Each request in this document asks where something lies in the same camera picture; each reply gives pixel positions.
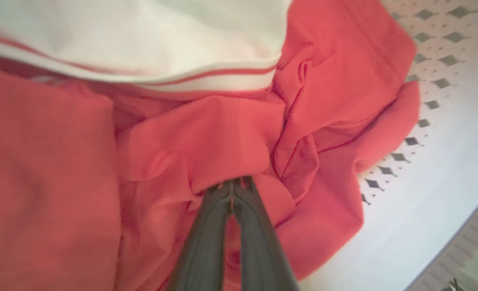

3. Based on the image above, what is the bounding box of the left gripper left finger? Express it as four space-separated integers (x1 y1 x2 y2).
165 180 234 291

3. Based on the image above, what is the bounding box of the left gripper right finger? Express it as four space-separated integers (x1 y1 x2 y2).
231 175 301 291

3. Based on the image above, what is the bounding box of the red white garment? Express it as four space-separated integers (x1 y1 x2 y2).
0 0 421 291

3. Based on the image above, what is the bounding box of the white laundry basket brown rim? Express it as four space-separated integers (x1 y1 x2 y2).
299 0 478 291

